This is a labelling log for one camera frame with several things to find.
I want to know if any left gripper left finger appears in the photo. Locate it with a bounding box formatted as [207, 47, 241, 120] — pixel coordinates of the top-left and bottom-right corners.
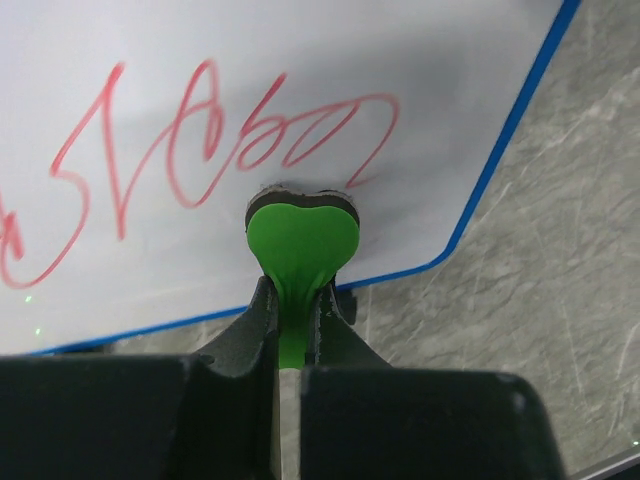
[196, 276, 279, 378]

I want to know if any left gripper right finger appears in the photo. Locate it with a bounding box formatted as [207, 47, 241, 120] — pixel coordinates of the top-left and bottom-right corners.
[304, 284, 389, 368]

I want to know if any green whiteboard eraser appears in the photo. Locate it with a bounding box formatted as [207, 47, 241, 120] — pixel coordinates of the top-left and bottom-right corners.
[245, 186, 360, 370]

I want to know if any blue framed whiteboard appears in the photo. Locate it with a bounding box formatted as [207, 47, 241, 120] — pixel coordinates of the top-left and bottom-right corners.
[1, 1, 578, 355]

